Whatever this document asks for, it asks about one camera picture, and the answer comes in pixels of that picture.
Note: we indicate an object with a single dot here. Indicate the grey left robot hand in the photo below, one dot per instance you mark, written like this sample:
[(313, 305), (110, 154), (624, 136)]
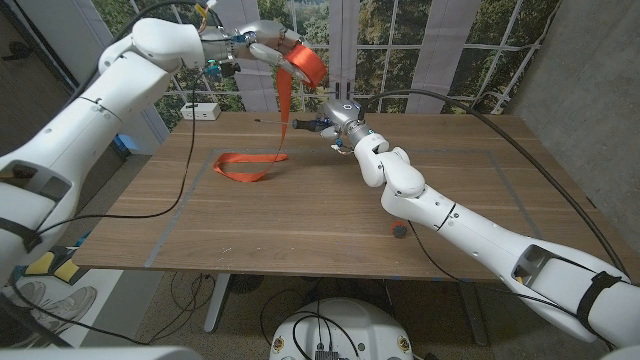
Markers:
[(270, 37)]

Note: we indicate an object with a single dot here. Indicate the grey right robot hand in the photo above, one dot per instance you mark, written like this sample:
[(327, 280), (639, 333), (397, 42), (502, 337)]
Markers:
[(347, 117)]

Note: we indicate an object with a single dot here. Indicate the orange ribbon roll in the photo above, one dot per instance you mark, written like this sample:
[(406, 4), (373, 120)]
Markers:
[(307, 62)]

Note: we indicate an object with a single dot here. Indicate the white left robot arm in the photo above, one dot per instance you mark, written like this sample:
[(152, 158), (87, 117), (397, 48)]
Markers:
[(100, 110)]

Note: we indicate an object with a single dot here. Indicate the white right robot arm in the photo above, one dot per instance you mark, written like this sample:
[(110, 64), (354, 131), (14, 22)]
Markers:
[(475, 235)]

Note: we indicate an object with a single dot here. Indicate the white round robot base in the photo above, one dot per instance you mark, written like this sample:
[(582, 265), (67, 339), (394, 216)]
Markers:
[(360, 325)]

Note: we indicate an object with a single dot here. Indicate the white power strip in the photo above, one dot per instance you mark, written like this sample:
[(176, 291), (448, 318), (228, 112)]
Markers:
[(200, 111)]

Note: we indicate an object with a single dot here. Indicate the printed window backdrop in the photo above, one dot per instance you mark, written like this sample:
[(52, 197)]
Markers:
[(450, 50)]

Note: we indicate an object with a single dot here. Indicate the small dark round object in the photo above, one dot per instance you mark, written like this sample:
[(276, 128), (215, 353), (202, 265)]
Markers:
[(399, 230)]

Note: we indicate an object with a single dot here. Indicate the blue floor object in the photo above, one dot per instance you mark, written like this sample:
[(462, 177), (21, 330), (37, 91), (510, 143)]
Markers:
[(126, 142)]

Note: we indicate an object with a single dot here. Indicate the black ribbed round object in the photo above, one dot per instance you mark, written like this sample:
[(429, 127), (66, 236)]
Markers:
[(246, 283)]

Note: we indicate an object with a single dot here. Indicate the white table leg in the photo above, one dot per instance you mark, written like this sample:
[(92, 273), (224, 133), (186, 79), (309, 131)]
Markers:
[(217, 300)]

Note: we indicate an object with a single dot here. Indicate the grey table leg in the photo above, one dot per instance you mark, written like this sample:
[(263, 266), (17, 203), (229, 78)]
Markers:
[(472, 315)]

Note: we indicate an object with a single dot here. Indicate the white floor mat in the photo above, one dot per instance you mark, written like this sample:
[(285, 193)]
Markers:
[(107, 300)]

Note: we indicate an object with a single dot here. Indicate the yellow black foam pad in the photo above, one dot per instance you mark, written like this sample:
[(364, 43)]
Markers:
[(65, 270)]

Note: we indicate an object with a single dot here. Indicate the grey sneaker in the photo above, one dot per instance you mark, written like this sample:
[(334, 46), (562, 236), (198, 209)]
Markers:
[(60, 312)]

